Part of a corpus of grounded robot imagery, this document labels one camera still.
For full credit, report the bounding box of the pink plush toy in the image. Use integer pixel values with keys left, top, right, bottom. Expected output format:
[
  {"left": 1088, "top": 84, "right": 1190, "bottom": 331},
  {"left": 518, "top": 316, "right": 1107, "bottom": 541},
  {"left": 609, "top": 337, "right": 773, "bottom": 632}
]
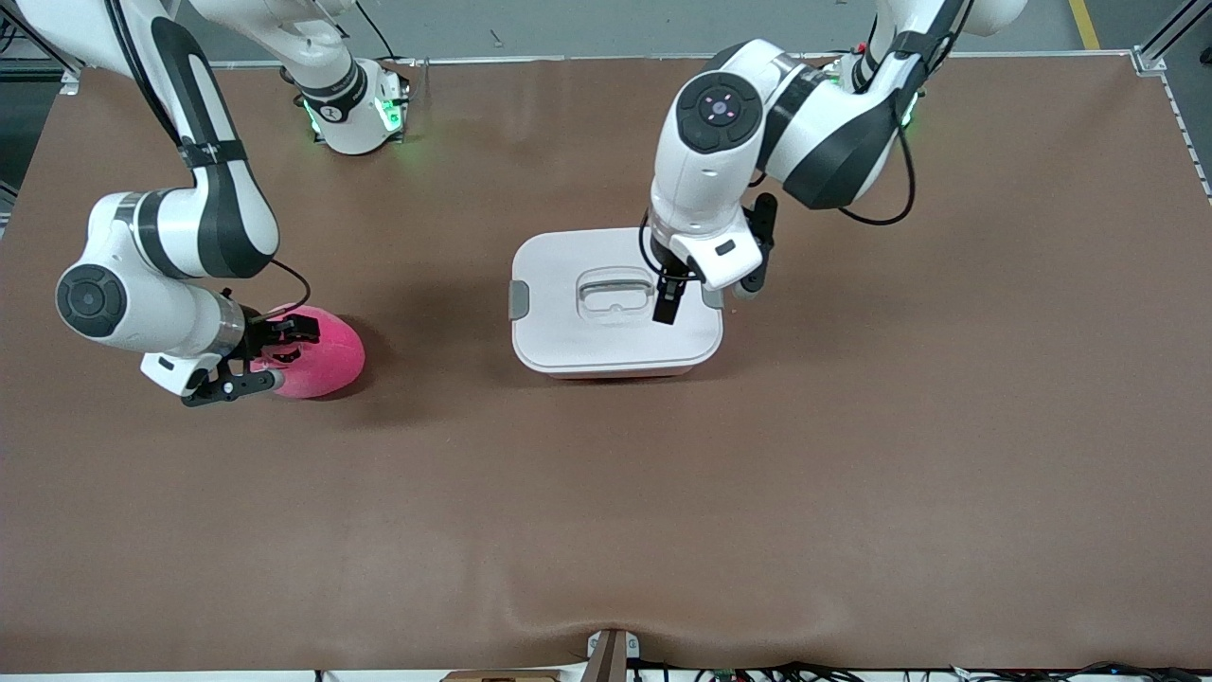
[{"left": 251, "top": 305, "right": 366, "bottom": 400}]

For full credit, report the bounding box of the grey translucent lid handle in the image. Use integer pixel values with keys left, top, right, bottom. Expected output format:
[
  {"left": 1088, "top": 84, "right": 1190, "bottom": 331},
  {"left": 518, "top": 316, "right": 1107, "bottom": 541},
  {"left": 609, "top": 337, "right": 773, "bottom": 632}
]
[{"left": 579, "top": 268, "right": 658, "bottom": 314}]

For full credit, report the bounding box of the white plastic box lid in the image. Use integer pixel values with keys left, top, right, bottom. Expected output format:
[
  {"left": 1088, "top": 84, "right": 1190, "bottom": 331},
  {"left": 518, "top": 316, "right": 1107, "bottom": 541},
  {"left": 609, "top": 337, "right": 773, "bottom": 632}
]
[{"left": 511, "top": 227, "right": 725, "bottom": 373}]

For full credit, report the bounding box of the brown table mat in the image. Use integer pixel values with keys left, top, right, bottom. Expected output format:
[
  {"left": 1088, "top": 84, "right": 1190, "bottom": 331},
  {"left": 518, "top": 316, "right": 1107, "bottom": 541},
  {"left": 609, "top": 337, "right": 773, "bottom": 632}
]
[{"left": 0, "top": 52, "right": 1212, "bottom": 675}]

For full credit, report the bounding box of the black right base cable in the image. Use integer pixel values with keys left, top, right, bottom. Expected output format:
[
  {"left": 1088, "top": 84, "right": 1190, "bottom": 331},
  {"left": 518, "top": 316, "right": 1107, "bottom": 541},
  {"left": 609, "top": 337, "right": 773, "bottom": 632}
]
[{"left": 354, "top": 0, "right": 401, "bottom": 63}]

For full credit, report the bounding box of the aluminium frame with black struts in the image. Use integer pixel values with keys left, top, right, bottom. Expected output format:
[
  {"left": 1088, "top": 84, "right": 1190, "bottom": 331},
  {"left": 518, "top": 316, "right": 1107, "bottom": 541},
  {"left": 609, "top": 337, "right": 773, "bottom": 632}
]
[{"left": 0, "top": 14, "right": 82, "bottom": 97}]

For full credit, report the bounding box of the small metal bracket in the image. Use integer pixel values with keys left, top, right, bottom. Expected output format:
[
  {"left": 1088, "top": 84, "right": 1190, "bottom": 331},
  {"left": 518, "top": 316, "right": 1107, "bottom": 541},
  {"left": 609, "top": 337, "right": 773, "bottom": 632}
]
[{"left": 585, "top": 630, "right": 643, "bottom": 662}]

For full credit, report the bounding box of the aluminium frame post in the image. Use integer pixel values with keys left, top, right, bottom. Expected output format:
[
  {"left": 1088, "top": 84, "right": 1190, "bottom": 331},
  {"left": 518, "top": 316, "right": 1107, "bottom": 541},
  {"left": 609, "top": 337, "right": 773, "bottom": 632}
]
[{"left": 1134, "top": 0, "right": 1212, "bottom": 77}]

